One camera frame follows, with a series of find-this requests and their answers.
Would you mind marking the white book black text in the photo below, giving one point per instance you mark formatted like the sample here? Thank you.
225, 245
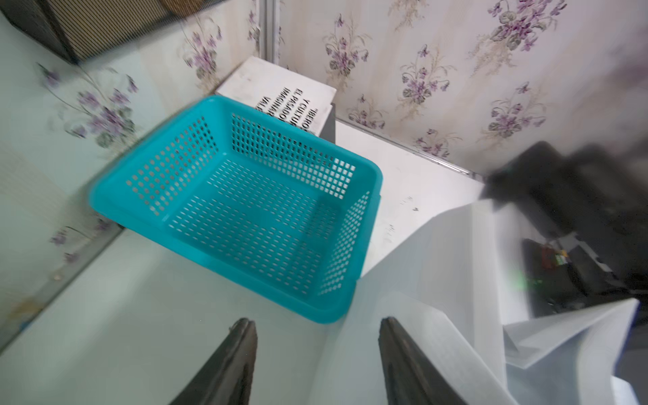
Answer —
290, 97

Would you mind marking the black mesh wall organizer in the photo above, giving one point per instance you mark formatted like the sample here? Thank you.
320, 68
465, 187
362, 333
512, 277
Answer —
79, 30

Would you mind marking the teal plastic basket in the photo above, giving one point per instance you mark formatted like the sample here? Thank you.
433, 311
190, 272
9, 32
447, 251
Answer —
266, 205

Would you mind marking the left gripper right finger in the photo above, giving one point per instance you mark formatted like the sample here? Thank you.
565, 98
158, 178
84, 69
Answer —
410, 377

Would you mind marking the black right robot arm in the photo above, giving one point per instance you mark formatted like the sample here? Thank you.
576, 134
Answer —
591, 215

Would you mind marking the white insulated delivery bag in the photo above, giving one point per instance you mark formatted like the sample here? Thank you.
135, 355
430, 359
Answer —
441, 286

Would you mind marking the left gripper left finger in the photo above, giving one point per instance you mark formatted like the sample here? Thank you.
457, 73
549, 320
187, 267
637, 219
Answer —
227, 376

